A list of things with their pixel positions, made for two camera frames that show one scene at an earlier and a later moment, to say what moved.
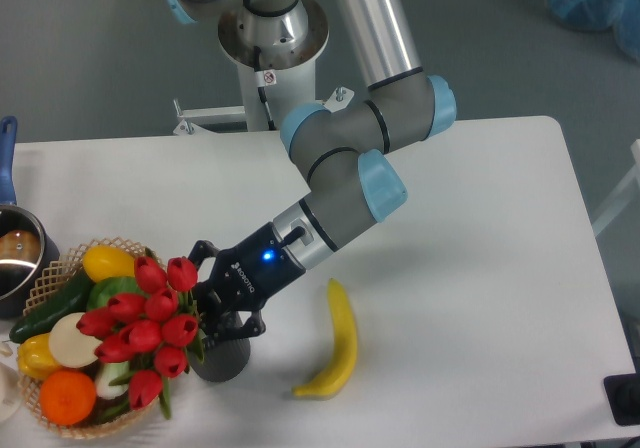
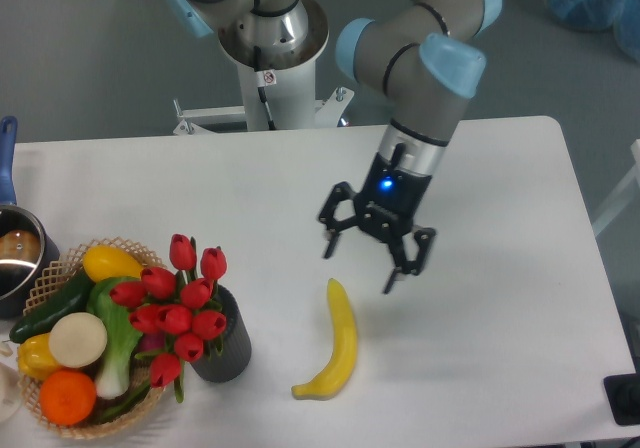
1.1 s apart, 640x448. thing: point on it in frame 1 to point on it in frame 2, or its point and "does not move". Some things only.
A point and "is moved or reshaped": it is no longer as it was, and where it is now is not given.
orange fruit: x=67 y=397 does not move
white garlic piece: x=5 y=348 does not move
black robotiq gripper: x=244 y=273 to x=385 y=207
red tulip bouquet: x=149 y=336 is moved or reshaped
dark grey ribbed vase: x=224 y=361 does not move
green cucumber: x=72 y=300 does not move
